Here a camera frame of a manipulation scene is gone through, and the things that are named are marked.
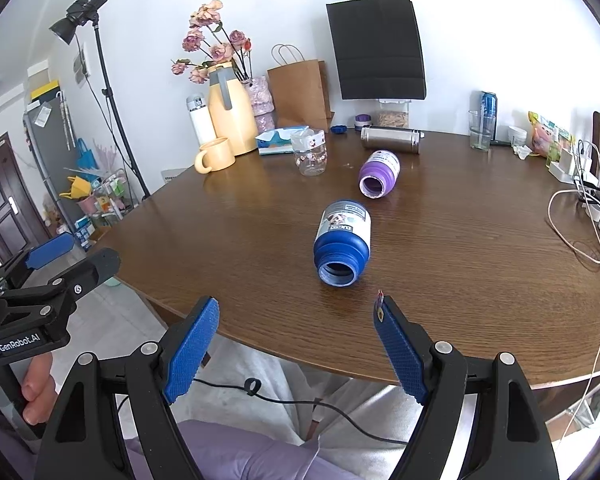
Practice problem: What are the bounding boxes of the clear drinking glass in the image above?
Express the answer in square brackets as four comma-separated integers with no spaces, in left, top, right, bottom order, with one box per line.
[468,110,496,151]

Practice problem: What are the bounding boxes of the purple cup with label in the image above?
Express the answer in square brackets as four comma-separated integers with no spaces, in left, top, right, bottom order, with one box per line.
[358,149,401,199]

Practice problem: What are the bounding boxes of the white insulated bottle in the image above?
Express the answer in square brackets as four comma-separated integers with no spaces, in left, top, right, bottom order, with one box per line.
[186,94,218,147]

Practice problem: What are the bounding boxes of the pink bubble vase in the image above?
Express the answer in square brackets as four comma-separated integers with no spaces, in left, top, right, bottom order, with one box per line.
[243,75,277,134]

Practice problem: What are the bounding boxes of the blue cup with label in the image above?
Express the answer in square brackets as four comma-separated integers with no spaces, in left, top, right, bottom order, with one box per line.
[313,200,371,288]

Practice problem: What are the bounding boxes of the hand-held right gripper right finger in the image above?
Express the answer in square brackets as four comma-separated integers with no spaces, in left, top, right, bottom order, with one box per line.
[373,294,561,480]

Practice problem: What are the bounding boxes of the yellow ceramic mug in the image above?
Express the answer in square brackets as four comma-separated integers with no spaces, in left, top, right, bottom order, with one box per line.
[194,137,237,175]

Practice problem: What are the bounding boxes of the white charger block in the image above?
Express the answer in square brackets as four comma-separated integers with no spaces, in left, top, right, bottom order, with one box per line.
[549,146,597,184]

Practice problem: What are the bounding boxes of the grey refrigerator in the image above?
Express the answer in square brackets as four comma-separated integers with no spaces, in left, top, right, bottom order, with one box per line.
[22,92,102,243]

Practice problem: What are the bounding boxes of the clear printed glass cup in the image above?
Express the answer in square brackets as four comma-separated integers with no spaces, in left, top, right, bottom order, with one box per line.
[290,129,329,177]

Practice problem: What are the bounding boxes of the yellow box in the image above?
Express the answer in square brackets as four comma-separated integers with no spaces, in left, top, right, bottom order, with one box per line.
[30,79,62,101]

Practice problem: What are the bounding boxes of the person's lilac garment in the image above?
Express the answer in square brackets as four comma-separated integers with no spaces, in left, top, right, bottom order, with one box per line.
[122,419,406,480]

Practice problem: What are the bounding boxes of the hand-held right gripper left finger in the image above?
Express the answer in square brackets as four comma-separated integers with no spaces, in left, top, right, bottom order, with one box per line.
[34,296,221,480]

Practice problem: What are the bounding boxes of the clear food container white lid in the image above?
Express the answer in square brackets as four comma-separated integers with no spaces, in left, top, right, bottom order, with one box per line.
[377,97,412,129]

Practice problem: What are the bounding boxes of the blue tote bag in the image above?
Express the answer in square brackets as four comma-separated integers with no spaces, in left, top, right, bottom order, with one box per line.
[75,137,97,171]

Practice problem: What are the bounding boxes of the brown wooden door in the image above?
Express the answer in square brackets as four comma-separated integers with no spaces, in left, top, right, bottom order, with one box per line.
[0,132,52,263]

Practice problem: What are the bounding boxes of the thin black cable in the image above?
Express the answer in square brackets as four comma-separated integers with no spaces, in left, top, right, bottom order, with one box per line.
[115,377,409,447]

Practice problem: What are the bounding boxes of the blue drink can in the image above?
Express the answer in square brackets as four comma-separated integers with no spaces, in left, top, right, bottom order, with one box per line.
[480,91,499,141]

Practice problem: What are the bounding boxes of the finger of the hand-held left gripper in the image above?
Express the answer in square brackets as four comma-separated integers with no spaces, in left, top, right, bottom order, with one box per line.
[0,232,77,295]
[2,247,121,333]

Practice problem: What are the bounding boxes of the blue tissue pack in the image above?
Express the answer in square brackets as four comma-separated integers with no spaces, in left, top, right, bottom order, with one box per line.
[255,125,311,156]

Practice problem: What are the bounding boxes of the brown paper bag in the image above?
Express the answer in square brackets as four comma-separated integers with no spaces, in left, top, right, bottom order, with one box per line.
[266,43,335,134]

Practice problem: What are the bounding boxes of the yellow thermos jug grey handle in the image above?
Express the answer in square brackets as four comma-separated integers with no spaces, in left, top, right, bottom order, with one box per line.
[207,62,260,157]

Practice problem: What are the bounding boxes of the person's left hand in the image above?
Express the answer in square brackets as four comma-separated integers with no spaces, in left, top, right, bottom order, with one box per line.
[0,356,60,428]

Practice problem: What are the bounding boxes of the black studio light on stand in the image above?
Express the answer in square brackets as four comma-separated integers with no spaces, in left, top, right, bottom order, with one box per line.
[48,0,152,200]

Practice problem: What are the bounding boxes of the stainless steel thermos bottle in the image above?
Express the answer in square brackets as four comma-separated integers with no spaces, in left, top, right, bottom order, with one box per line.
[360,125,425,155]

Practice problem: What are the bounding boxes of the cluttered storage rack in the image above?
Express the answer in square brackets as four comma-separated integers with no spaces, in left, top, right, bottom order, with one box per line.
[59,167,142,253]

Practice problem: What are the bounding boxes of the dried pink roses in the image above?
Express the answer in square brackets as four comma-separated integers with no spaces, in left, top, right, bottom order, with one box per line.
[170,0,255,86]

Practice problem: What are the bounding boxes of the black power strip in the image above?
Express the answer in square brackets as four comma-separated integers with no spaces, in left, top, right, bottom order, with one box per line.
[578,180,600,208]

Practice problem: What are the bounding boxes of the black paper bag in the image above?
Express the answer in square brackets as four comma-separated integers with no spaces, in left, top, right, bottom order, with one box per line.
[325,0,428,102]

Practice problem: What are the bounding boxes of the colourful snack packets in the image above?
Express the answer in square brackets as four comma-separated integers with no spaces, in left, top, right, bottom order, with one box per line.
[527,111,574,162]

